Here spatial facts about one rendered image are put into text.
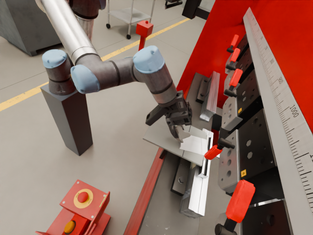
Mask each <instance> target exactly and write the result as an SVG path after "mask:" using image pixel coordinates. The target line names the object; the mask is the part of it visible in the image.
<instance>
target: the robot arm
mask: <svg viewBox="0 0 313 235"><path fill-rule="evenodd" d="M35 2H36V4H37V5H38V7H39V8H40V9H41V10H42V11H43V12H45V13H46V15H47V17H48V18H49V20H50V22H51V24H52V26H53V27H54V29H55V31H56V33H57V35H58V36H59V38H60V40H61V42H62V44H63V46H64V48H65V50H66V51H67V53H65V52H64V51H62V50H58V49H53V50H49V51H47V52H45V53H44V54H43V56H42V60H43V65H44V67H45V69H46V72H47V75H48V77H49V84H48V87H49V90H50V91H51V92H52V93H53V94H55V95H59V96H64V95H69V94H71V93H73V92H74V91H75V90H76V88H77V90H78V91H79V92H80V93H82V94H88V93H94V92H99V91H100V90H105V89H108V88H112V87H116V86H120V85H124V84H128V83H132V82H140V83H146V85H147V87H148V89H149V90H150V92H151V94H152V95H153V97H154V99H155V101H156V102H157V103H158V105H157V106H156V107H155V108H154V109H153V110H152V111H151V112H150V113H149V114H148V115H147V117H146V122H145V123H146V124H147V125H149V126H151V125H152V124H154V123H155V122H156V121H157V120H158V119H159V118H161V117H162V116H163V115H165V116H166V117H165V120H166V123H167V125H168V127H169V130H170V132H171V134H172V136H173V137H174V138H175V139H176V140H178V141H179V142H181V143H183V139H184V138H188V137H190V136H191V133H190V132H187V131H184V126H183V125H185V126H188V125H192V123H191V117H192V109H191V106H190V104H189V101H188V100H187V101H185V98H184V92H183V90H180V91H177V89H176V87H175V85H174V82H173V80H172V78H171V76H170V73H169V71H168V68H167V66H166V64H165V60H164V58H163V56H162V55H161V53H160V51H159V49H158V47H156V46H148V47H146V48H143V49H141V50H140V51H138V52H137V53H136V54H135V55H134V57H125V58H123V59H118V60H112V61H104V62H103V61H102V59H101V58H100V56H99V55H98V53H97V51H96V49H95V47H94V46H93V44H92V34H93V25H94V19H96V18H97V17H98V14H99V10H103V9H105V7H106V0H35ZM71 76H72V77H71ZM175 125H177V126H176V127H175Z"/></svg>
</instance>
